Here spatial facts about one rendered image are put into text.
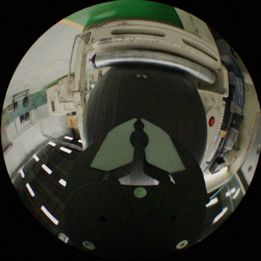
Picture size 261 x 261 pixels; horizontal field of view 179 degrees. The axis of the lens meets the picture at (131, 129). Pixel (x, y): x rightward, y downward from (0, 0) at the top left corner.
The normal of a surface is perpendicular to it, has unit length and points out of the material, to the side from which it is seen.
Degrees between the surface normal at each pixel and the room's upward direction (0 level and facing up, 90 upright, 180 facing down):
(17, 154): 90
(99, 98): 127
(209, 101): 90
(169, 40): 90
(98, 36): 90
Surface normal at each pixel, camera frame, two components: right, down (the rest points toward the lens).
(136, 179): -0.04, 0.26
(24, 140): 0.98, 0.11
